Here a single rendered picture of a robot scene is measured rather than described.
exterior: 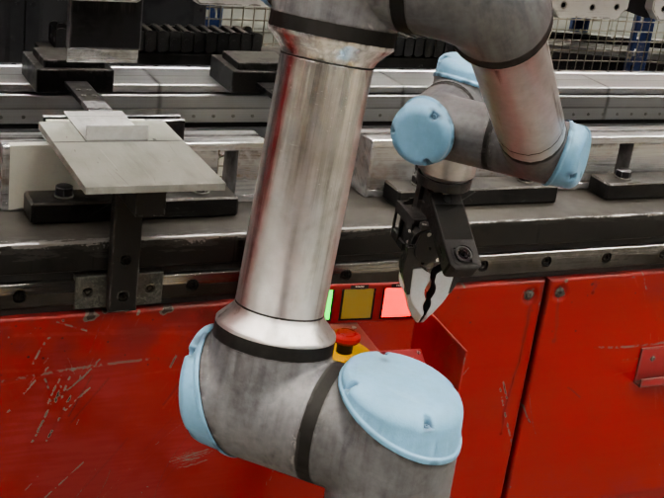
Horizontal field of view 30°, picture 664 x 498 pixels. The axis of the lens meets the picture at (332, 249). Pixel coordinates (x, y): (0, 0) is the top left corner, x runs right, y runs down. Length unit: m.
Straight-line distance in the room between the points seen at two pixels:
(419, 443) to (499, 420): 1.06
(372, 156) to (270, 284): 0.84
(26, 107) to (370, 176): 0.55
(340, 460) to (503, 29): 0.40
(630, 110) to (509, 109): 1.30
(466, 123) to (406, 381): 0.40
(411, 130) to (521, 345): 0.75
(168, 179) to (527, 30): 0.62
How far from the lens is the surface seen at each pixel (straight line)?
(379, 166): 1.96
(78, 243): 1.69
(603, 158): 2.19
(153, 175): 1.58
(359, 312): 1.74
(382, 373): 1.13
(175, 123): 1.82
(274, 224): 1.11
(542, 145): 1.34
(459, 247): 1.55
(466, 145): 1.42
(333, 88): 1.09
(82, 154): 1.63
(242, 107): 2.11
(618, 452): 2.35
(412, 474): 1.11
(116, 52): 1.78
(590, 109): 2.47
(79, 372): 1.78
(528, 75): 1.18
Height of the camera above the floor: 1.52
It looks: 22 degrees down
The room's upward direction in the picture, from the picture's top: 8 degrees clockwise
